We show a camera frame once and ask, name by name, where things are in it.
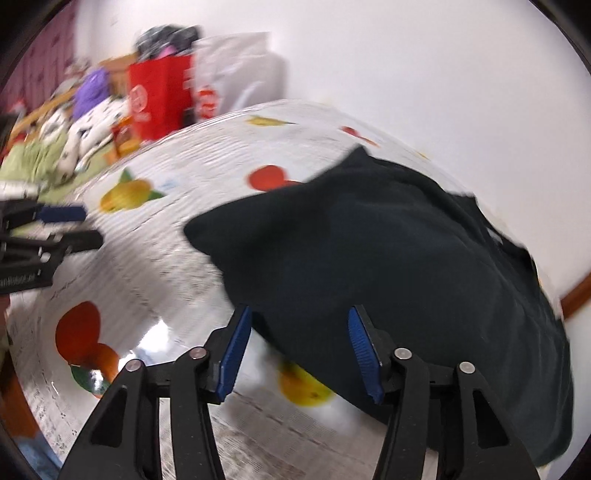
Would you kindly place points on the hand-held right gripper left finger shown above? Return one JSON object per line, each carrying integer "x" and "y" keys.
{"x": 233, "y": 355}

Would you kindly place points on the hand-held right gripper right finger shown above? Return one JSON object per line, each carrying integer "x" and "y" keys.
{"x": 364, "y": 355}

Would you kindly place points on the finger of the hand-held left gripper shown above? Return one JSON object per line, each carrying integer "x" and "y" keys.
{"x": 60, "y": 214}
{"x": 78, "y": 241}

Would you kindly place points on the black shirt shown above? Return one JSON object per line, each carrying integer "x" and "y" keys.
{"x": 369, "y": 240}

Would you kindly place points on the dark clothes pile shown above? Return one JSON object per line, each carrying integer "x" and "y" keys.
{"x": 161, "y": 39}

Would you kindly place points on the green blanket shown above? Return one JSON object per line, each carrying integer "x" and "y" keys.
{"x": 27, "y": 161}

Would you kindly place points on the fruit print tablecloth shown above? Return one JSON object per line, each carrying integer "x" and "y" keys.
{"x": 184, "y": 277}

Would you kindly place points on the orange box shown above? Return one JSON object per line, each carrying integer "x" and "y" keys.
{"x": 124, "y": 136}

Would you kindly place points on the purple cloth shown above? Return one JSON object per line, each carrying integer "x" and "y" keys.
{"x": 92, "y": 87}

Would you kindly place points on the red paper bag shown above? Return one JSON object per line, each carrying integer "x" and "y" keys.
{"x": 157, "y": 97}

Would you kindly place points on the wooden baseboard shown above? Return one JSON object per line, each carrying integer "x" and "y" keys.
{"x": 577, "y": 295}

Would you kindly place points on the white plastic bag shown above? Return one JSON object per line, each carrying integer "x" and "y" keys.
{"x": 240, "y": 69}

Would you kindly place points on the wooden bed frame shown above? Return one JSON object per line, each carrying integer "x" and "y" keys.
{"x": 41, "y": 110}

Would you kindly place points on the maroon padded wall panel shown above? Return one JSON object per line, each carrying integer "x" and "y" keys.
{"x": 46, "y": 50}

